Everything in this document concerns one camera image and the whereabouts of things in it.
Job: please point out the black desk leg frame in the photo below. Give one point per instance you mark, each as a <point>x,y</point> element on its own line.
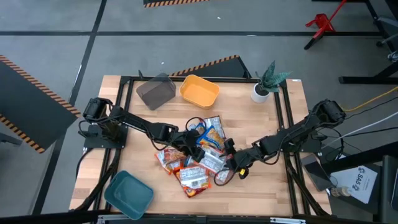
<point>367,80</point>

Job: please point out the red and black stand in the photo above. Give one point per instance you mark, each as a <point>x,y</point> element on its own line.
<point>321,23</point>

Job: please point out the grey office chair base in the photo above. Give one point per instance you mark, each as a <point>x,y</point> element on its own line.
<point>385,22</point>

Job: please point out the small beige bottle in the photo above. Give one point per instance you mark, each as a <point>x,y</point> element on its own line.
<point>340,191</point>

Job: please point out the teal plastic bin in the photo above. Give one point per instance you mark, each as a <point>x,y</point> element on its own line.
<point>129,194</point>

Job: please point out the black aluminium table frame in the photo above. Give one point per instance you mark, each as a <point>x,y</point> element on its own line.
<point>236,79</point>

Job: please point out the black hazard-striped platform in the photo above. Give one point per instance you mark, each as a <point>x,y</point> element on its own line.
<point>174,2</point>
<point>224,70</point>
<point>31,99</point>

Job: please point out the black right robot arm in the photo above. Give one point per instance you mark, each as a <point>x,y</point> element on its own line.
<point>298,130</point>

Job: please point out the black horizontal beam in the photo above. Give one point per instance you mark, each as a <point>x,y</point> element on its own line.
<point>46,219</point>

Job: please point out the green plant in white pot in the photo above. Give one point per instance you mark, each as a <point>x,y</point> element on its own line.
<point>259,93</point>

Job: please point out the white printed paper sheet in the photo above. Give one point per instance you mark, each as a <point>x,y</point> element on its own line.
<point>357,183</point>

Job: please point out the dark grey tablet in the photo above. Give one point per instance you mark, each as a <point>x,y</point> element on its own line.
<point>317,172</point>

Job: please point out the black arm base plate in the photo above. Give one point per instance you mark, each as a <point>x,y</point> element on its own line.
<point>311,147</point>
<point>93,141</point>

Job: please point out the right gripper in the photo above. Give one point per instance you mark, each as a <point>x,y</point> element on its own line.
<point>247,157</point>

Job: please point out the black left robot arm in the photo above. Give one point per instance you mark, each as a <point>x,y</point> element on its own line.
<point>140,123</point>

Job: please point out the yellow plastic bin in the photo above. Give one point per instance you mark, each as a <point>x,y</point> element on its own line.
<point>199,91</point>

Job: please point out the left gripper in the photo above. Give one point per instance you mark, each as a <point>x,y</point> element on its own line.
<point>189,140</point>

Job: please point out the silver metal bracket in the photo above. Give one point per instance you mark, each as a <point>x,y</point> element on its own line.
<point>115,217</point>
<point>287,221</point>

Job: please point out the grey translucent bin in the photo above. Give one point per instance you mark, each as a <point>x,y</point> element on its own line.
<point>155,91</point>

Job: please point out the black side desk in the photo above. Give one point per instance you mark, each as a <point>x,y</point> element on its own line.
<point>388,186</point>

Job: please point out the person's shoe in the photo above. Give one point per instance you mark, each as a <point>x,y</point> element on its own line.
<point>393,56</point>

